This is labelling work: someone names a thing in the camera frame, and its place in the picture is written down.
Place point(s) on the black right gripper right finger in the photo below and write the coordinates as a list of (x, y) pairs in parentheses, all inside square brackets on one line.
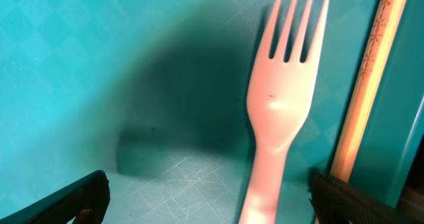
[(336, 202)]

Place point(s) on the white plastic fork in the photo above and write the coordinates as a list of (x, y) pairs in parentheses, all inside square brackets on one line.
[(278, 101)]

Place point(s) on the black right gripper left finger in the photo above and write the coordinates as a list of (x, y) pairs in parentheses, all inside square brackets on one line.
[(83, 201)]

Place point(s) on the wooden chopstick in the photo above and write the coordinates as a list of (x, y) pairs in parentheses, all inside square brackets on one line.
[(380, 40)]

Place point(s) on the teal plastic tray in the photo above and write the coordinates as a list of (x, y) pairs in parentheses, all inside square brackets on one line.
[(153, 92)]

